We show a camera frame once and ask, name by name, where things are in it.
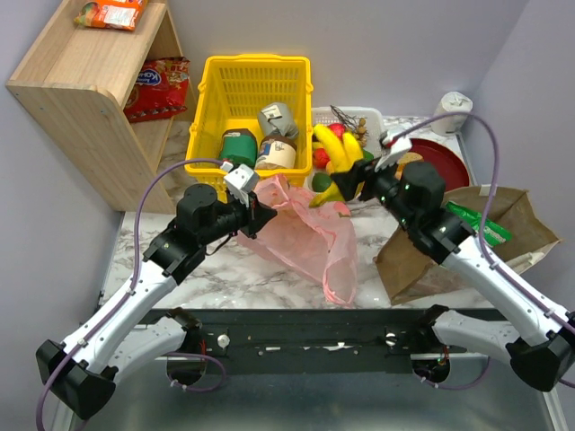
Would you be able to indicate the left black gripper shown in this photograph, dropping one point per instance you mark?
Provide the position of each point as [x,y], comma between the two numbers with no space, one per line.
[251,215]

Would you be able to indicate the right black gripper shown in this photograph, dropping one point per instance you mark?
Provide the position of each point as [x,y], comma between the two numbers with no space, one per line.
[364,183]

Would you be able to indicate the banana bunch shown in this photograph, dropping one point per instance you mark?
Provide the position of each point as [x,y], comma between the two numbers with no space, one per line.
[343,152]

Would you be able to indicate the pink peach plastic bag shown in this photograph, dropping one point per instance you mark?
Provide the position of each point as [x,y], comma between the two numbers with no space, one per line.
[318,243]

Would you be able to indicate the brown paper grocery bag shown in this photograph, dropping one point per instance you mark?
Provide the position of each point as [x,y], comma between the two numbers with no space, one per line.
[408,275]

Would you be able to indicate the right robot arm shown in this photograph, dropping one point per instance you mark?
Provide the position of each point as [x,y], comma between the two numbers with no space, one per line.
[537,337]

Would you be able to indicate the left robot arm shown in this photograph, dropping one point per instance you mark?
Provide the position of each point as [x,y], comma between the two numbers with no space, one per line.
[77,370]

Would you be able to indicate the green bell pepper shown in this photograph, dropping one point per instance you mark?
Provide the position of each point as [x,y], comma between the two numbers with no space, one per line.
[368,155]

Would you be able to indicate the green avocado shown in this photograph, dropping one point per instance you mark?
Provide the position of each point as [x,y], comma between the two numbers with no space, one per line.
[321,181]

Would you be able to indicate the red strawberry fruit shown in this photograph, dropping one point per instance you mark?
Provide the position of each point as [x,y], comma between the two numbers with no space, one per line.
[320,158]

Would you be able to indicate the red apple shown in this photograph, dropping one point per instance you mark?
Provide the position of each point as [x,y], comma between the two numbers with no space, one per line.
[337,129]

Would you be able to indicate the brown longan bunch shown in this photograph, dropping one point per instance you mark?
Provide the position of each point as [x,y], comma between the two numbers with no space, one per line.
[357,126]

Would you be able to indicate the white plastic fruit basket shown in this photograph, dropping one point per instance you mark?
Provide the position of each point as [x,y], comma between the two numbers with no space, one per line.
[374,119]

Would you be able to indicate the bread slice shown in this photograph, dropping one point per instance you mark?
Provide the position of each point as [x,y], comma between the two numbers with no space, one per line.
[410,157]

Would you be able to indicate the green wrapped package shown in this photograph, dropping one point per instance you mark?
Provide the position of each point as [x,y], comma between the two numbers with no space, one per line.
[239,146]

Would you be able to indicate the grey wrapped package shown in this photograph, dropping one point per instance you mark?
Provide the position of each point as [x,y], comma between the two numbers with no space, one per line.
[277,119]

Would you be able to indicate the red round plate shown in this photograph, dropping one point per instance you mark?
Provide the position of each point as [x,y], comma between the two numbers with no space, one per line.
[449,166]

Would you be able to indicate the yellow plastic basket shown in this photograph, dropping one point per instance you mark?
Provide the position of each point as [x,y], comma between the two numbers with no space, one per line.
[232,91]

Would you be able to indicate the red snack bag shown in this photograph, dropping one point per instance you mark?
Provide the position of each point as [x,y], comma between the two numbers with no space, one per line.
[160,90]

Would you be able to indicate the wooden shelf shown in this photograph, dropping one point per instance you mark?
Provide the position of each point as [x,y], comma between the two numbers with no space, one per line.
[75,82]

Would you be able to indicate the orange snack packet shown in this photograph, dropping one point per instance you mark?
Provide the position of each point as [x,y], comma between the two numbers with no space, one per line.
[109,14]

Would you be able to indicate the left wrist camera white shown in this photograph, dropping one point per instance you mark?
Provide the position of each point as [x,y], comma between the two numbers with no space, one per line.
[240,180]

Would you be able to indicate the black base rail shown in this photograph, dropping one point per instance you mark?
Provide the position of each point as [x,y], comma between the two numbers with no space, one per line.
[315,341]

